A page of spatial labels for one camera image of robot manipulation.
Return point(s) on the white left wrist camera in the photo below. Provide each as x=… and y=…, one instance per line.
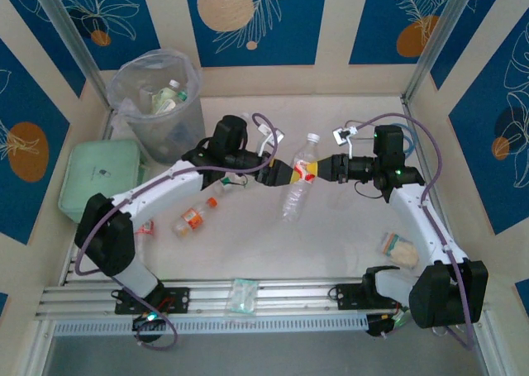
x=277, y=137

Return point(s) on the red white label clear bottle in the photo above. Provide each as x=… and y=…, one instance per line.
x=295, y=202

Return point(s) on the clear packet with green item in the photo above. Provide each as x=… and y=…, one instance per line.
x=241, y=295

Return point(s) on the blue tube stethoscope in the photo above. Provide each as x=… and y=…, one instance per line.
x=410, y=140

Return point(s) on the pale green square case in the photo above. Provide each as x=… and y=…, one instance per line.
x=95, y=173

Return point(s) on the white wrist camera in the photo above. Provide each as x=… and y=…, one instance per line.
x=341, y=136
x=277, y=137

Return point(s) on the clear plastic bin liner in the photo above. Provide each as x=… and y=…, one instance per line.
x=132, y=78

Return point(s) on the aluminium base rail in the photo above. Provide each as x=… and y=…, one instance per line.
x=289, y=293

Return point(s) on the orange cap orange label bottle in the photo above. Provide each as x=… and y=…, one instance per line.
x=192, y=221

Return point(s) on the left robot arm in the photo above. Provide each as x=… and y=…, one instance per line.
x=165, y=186

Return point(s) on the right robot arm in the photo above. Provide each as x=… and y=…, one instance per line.
x=417, y=223

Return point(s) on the aluminium frame post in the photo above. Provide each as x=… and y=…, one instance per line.
x=442, y=33
x=70, y=33

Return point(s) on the white gauze pack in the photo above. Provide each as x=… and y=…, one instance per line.
x=398, y=252

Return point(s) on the grey mesh waste bin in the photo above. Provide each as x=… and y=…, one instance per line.
x=186, y=132

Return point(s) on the small green cap bottle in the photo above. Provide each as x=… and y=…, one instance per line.
x=225, y=182

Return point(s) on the small red print packet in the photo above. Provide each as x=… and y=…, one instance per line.
x=146, y=228

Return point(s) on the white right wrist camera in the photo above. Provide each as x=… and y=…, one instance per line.
x=341, y=136

